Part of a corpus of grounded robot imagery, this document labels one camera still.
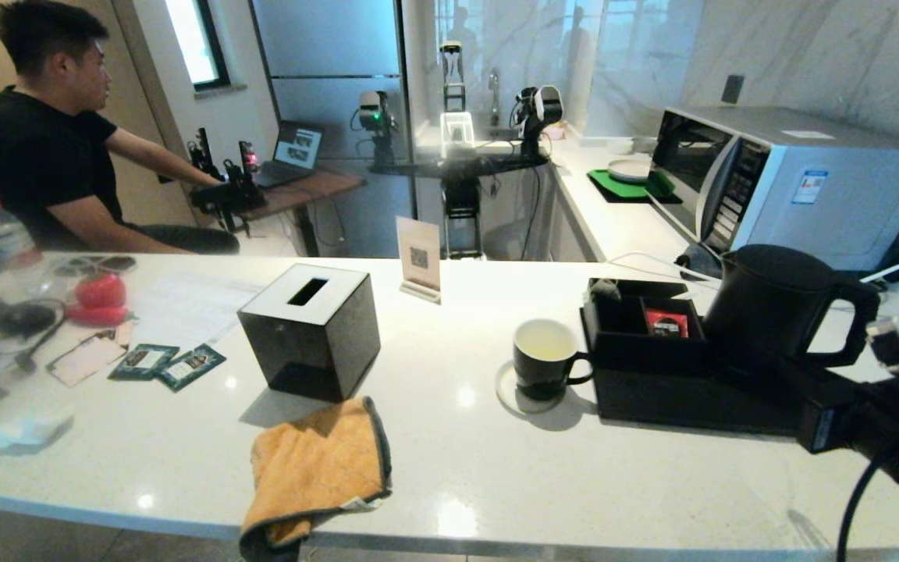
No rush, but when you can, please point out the black electric kettle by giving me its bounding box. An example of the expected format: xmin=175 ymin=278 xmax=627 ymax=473
xmin=703 ymin=244 xmax=883 ymax=372

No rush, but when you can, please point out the green tea sachet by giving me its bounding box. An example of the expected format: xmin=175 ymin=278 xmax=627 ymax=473
xmin=107 ymin=343 xmax=179 ymax=382
xmin=155 ymin=343 xmax=226 ymax=393

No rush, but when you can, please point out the black serving tray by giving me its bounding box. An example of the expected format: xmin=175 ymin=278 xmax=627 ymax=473
xmin=581 ymin=277 xmax=860 ymax=438

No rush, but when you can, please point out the black sachet organiser box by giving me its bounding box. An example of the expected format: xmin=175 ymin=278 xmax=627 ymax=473
xmin=584 ymin=277 xmax=709 ymax=372

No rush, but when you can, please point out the silver microwave oven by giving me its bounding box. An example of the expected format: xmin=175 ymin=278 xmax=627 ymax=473
xmin=647 ymin=104 xmax=899 ymax=270

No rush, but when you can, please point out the black mug white inside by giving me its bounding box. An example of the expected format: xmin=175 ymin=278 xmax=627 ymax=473
xmin=513 ymin=318 xmax=595 ymax=402

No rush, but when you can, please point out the white plate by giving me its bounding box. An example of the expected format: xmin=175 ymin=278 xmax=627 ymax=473
xmin=608 ymin=158 xmax=653 ymax=183

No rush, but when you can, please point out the white round coaster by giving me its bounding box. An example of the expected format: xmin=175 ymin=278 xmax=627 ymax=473
xmin=495 ymin=361 xmax=575 ymax=415

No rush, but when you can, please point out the black background robot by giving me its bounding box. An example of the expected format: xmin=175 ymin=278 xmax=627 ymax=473
xmin=352 ymin=39 xmax=567 ymax=260

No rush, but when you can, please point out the acrylic table sign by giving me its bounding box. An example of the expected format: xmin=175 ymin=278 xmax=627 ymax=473
xmin=396 ymin=215 xmax=443 ymax=304

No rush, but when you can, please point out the black glossy tissue box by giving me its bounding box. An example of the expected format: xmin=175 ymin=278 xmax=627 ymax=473
xmin=236 ymin=262 xmax=382 ymax=404

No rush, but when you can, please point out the orange microfiber cloth grey trim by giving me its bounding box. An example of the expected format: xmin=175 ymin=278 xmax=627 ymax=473
xmin=238 ymin=397 xmax=393 ymax=562

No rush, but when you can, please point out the brown wooden desk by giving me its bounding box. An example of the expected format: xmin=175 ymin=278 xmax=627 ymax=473
xmin=251 ymin=166 xmax=364 ymax=254

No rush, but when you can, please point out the open laptop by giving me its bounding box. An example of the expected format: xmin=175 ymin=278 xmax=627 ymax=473
xmin=253 ymin=119 xmax=324 ymax=188

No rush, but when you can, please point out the grey refrigerator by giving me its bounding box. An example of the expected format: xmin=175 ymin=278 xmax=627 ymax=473
xmin=249 ymin=0 xmax=419 ymax=258

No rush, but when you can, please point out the printed white paper sheet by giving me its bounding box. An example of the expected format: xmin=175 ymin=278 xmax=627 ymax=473
xmin=128 ymin=273 xmax=263 ymax=348

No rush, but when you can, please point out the red toy bell pepper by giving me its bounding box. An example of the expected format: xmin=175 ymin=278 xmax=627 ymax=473
xmin=73 ymin=271 xmax=127 ymax=309

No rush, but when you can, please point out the dark framed window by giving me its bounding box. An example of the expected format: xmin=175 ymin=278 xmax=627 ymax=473
xmin=165 ymin=0 xmax=230 ymax=89

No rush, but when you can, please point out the beige torn sachet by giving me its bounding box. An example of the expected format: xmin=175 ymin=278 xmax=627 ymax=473
xmin=45 ymin=320 xmax=134 ymax=388

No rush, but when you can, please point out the beige wooden door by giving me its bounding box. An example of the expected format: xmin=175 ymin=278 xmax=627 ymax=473
xmin=0 ymin=0 xmax=197 ymax=231

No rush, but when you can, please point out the crumpled white tissue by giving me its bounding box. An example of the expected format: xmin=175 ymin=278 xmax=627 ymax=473
xmin=0 ymin=410 xmax=74 ymax=457

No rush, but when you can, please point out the black power brick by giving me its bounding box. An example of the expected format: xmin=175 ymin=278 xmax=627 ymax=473
xmin=0 ymin=303 xmax=58 ymax=338

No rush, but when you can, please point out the person in black shirt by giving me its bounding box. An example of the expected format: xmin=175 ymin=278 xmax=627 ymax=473
xmin=0 ymin=0 xmax=241 ymax=254

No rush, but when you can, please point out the clear water bottle red cap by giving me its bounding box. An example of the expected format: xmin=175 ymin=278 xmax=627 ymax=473
xmin=0 ymin=195 xmax=43 ymax=276

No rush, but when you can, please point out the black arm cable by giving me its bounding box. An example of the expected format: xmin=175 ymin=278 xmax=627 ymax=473
xmin=836 ymin=398 xmax=899 ymax=562

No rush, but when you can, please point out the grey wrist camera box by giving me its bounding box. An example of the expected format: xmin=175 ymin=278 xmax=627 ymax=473
xmin=867 ymin=308 xmax=899 ymax=374

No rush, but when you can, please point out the black cable with plug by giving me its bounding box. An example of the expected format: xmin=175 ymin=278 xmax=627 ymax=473
xmin=11 ymin=312 xmax=68 ymax=374

